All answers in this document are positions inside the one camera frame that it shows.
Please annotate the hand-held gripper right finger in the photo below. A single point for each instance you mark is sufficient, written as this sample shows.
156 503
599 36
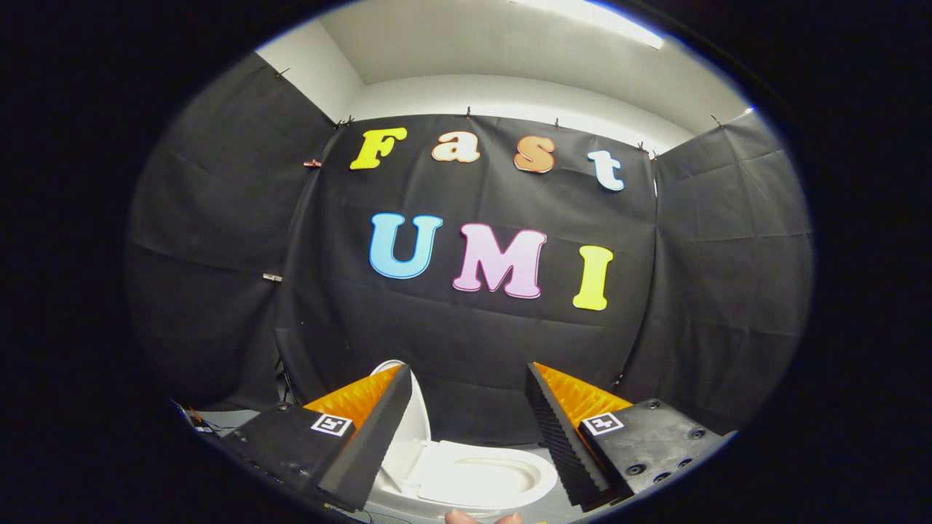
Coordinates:
564 451

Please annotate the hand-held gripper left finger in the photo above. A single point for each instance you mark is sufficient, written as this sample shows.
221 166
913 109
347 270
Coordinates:
364 451

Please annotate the black backdrop cloth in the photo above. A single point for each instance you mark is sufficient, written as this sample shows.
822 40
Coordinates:
451 342

